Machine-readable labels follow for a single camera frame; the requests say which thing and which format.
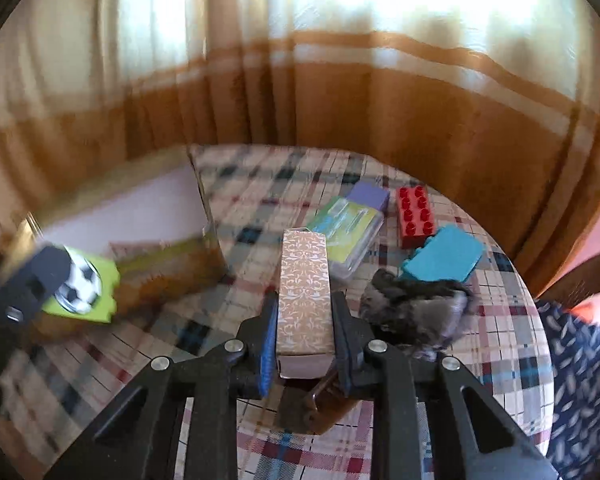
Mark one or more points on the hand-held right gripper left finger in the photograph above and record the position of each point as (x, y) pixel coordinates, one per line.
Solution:
(266, 355)

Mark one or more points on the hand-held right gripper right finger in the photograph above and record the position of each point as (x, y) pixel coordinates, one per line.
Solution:
(343, 355)

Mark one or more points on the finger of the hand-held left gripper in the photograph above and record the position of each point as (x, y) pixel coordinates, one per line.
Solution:
(37, 272)

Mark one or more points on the green soccer ball block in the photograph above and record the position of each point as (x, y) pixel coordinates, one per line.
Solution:
(85, 285)

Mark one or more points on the beige ornate patterned box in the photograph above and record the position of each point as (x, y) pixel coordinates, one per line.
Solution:
(305, 300)

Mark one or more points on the cardboard box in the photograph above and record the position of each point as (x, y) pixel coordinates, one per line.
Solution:
(130, 220)

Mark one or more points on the red building block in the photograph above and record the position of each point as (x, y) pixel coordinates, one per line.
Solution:
(415, 215)

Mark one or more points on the purple box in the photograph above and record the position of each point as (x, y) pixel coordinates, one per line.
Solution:
(370, 194)

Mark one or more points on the brown shiny object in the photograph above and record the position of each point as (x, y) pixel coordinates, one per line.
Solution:
(330, 405)

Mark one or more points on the grey furry toy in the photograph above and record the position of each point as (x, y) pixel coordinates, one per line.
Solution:
(410, 305)

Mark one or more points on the clear case with green card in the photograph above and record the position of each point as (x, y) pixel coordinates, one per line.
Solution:
(345, 232)

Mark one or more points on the teal toy brick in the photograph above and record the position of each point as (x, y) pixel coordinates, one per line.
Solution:
(442, 257)

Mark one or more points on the plaid tablecloth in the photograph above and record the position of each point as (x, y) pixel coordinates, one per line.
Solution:
(260, 185)

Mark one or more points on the navy feather-print cloth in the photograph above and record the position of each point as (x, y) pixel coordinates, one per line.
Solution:
(575, 385)

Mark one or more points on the brown wicker chair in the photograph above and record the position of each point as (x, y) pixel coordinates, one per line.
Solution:
(580, 272)

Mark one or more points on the orange cushion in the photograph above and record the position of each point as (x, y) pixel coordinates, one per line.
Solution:
(595, 312)

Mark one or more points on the cream and orange curtain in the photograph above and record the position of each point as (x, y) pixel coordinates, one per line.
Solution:
(330, 85)

